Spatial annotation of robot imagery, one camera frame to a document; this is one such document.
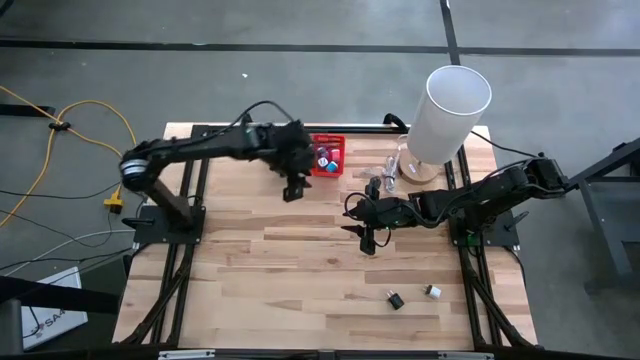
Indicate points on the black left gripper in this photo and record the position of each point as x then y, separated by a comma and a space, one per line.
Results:
287, 150

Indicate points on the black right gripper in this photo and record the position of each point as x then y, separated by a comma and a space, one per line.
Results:
385, 215

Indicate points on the glossy black charger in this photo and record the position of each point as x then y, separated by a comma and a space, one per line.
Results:
396, 301

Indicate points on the black and white charger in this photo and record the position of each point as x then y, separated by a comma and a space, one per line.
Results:
434, 292

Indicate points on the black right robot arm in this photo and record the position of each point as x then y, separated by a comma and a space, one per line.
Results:
480, 197

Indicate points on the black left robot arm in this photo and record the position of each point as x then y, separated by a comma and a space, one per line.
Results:
200, 147

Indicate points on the red plastic basket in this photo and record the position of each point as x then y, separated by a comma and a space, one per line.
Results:
330, 141

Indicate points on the white shade wooden table lamp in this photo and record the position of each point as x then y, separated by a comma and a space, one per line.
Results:
450, 115

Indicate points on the black metal stand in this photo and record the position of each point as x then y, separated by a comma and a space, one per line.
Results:
600, 215

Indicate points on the black stand leg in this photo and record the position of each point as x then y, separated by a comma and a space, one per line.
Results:
60, 296

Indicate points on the black flat floor bar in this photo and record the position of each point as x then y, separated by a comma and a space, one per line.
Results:
25, 110

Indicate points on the white printed board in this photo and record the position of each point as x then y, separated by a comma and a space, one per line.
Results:
55, 310

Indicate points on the black aluminium table frame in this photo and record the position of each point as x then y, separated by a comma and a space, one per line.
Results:
350, 129

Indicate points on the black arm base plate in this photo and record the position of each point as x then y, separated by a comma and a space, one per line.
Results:
150, 232
500, 235

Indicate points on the silver aluminium bracket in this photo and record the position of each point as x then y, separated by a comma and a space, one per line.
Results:
185, 355
465, 356

